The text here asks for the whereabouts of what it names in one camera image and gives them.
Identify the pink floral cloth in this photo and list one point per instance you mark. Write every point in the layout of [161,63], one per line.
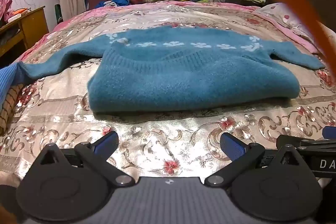
[4,8]

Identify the light blue ribbed garment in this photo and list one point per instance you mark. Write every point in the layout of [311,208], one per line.
[8,79]

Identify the blue knit sweater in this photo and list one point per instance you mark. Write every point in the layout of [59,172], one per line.
[183,77]

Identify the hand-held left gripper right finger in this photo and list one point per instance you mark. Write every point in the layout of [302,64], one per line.
[232,144]

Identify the dark green object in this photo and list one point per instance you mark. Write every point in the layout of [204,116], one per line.
[57,12]

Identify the wooden bedside table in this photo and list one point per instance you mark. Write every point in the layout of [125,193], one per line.
[32,26]

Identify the floral satin bedspread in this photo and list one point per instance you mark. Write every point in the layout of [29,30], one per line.
[170,140]

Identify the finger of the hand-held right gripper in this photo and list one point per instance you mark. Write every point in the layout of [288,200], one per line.
[329,132]
[288,140]

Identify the blue crumpled cloth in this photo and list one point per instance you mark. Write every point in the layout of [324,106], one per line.
[118,1]

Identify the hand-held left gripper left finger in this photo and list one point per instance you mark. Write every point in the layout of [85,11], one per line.
[106,142]

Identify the brown striped cloth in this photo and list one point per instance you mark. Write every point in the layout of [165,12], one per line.
[9,108]

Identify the pink dotted pillow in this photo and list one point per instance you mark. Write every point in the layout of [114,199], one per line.
[278,14]

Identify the orange white items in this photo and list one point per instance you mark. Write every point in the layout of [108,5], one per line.
[19,12]

